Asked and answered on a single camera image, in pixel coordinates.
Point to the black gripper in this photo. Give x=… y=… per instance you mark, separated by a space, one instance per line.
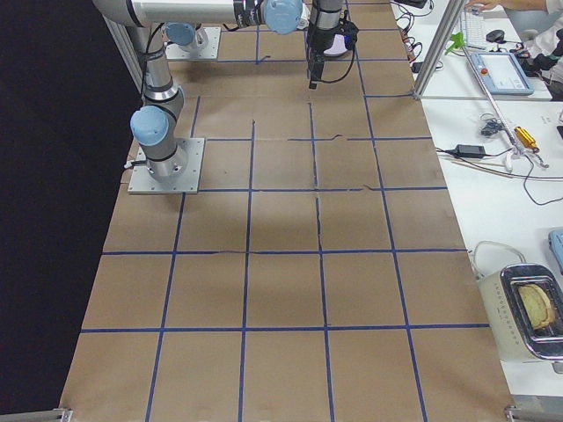
x=317 y=44

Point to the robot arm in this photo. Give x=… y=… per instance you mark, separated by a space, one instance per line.
x=142 y=19
x=188 y=37

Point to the lilac plate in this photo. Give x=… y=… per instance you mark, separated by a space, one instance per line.
x=338 y=48

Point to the person hand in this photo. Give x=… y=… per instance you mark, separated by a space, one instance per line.
x=481 y=5

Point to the white keyboard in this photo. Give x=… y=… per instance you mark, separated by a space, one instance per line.
x=471 y=25

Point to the black power adapter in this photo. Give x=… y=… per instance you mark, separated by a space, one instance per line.
x=469 y=151

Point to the black computer mouse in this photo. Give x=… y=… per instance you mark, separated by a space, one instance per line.
x=496 y=36

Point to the teach pendant tablet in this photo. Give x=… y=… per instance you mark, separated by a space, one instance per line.
x=501 y=73

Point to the brown paper table cover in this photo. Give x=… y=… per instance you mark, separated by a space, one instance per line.
x=318 y=275

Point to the yellow tool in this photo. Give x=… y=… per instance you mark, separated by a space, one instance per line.
x=526 y=139

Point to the cream toaster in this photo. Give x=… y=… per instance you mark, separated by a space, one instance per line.
x=515 y=339

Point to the toast slice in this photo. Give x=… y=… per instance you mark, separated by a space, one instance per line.
x=538 y=306

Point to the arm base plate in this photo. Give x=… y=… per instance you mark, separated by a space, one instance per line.
x=203 y=48
x=179 y=174

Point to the aluminium frame post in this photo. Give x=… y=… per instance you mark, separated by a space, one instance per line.
x=434 y=53

